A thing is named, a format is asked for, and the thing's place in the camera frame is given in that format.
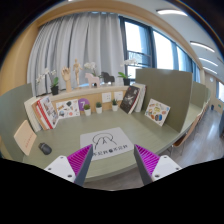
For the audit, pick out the dark cover book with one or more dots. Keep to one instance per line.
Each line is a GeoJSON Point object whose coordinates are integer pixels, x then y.
{"type": "Point", "coordinates": [130, 99]}

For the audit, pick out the purple round number sign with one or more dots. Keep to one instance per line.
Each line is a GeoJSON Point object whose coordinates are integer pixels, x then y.
{"type": "Point", "coordinates": [82, 102]}

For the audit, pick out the wooden artist mannequin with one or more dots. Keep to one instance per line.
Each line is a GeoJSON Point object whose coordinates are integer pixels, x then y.
{"type": "Point", "coordinates": [77, 68]}

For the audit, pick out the green felt divider panel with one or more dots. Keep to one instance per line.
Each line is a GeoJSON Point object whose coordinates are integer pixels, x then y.
{"type": "Point", "coordinates": [170, 87]}

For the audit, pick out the white printed mouse mat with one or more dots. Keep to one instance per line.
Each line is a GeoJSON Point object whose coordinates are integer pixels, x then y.
{"type": "Point", "coordinates": [107, 143]}

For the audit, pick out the white orchid black pot right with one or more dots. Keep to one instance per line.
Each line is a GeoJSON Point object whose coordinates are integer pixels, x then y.
{"type": "Point", "coordinates": [127, 62]}

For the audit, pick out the grey curtain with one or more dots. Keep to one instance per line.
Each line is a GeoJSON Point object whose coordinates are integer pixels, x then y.
{"type": "Point", "coordinates": [83, 37]}

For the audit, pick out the wooden hand model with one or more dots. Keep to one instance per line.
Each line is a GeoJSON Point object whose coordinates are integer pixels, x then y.
{"type": "Point", "coordinates": [66, 74]}

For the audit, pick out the light wooden board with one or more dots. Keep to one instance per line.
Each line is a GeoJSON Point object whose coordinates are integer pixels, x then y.
{"type": "Point", "coordinates": [25, 137]}

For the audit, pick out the right small potted plant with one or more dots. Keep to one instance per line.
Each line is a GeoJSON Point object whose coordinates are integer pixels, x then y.
{"type": "Point", "coordinates": [114, 105]}

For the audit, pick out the white wall socket plate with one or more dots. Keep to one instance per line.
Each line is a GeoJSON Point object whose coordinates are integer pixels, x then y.
{"type": "Point", "coordinates": [106, 97]}

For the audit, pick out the small potted plant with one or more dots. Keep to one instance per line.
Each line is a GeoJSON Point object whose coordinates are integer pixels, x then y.
{"type": "Point", "coordinates": [98, 107]}
{"type": "Point", "coordinates": [114, 105]}
{"type": "Point", "coordinates": [87, 109]}

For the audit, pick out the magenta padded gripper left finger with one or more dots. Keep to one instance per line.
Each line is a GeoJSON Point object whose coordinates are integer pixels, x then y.
{"type": "Point", "coordinates": [74, 167]}

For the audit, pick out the white orchid black pot left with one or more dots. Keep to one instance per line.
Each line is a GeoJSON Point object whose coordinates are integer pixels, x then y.
{"type": "Point", "coordinates": [53, 80]}

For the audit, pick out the illustrated white card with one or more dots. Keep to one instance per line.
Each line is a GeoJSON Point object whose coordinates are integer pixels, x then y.
{"type": "Point", "coordinates": [67, 109]}

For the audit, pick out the white orchid black pot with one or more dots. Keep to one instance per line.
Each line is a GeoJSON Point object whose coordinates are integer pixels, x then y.
{"type": "Point", "coordinates": [53, 80]}
{"type": "Point", "coordinates": [127, 62]}

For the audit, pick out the white wooden horse figure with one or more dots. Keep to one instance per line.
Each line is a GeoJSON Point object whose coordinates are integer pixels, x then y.
{"type": "Point", "coordinates": [92, 80]}

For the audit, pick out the red and white book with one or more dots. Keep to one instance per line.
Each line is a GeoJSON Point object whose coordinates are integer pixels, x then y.
{"type": "Point", "coordinates": [48, 111]}

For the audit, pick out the middle small potted plant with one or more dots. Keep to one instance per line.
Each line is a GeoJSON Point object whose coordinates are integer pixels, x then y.
{"type": "Point", "coordinates": [98, 107]}

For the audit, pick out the black computer mouse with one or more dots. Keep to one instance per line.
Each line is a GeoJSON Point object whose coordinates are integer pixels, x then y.
{"type": "Point", "coordinates": [46, 149]}

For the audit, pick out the left small potted plant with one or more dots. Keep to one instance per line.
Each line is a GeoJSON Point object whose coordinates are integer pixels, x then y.
{"type": "Point", "coordinates": [87, 109]}

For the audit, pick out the colourful illustrated picture book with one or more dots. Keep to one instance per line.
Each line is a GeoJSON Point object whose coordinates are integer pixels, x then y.
{"type": "Point", "coordinates": [157, 112]}

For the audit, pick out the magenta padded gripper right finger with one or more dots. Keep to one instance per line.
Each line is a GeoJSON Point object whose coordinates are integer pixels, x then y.
{"type": "Point", "coordinates": [153, 167]}

